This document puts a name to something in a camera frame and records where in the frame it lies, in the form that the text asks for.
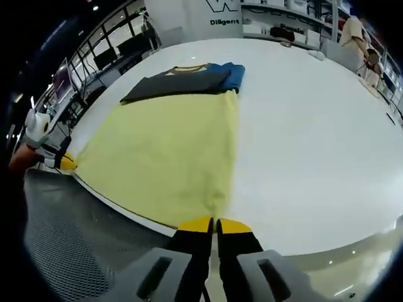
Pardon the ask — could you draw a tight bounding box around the yellow blue grey garment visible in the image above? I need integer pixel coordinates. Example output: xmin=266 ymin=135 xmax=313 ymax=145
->
xmin=75 ymin=62 xmax=246 ymax=230

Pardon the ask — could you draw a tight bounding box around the grey mesh chair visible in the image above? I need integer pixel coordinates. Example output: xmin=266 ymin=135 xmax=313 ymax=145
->
xmin=25 ymin=172 xmax=177 ymax=295

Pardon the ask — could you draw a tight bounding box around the black computer monitor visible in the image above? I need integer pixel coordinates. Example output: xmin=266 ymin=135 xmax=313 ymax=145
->
xmin=116 ymin=34 xmax=142 ymax=56
xmin=94 ymin=48 xmax=117 ymax=70

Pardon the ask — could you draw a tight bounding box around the person's left hand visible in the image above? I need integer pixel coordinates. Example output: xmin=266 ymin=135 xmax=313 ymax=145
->
xmin=8 ymin=146 xmax=45 ymax=171

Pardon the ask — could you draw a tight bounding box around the grey metal shelf rack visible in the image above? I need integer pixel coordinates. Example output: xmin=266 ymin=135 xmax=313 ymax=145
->
xmin=241 ymin=0 xmax=402 ymax=120

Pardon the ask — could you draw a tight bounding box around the tan flat board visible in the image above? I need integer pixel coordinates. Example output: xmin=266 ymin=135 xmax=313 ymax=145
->
xmin=358 ymin=77 xmax=383 ymax=98

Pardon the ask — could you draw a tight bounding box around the large standing display screen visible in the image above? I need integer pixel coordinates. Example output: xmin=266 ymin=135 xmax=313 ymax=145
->
xmin=52 ymin=57 xmax=71 ymax=101

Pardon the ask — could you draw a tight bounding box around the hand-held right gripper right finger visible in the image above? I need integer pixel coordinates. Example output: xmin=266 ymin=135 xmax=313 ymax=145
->
xmin=216 ymin=217 xmax=312 ymax=302

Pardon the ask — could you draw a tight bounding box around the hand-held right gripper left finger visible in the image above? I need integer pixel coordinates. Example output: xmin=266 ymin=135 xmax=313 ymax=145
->
xmin=119 ymin=216 xmax=215 ymax=302

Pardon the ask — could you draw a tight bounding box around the black bag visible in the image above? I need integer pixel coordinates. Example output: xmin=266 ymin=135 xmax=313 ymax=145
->
xmin=270 ymin=26 xmax=295 ymax=41

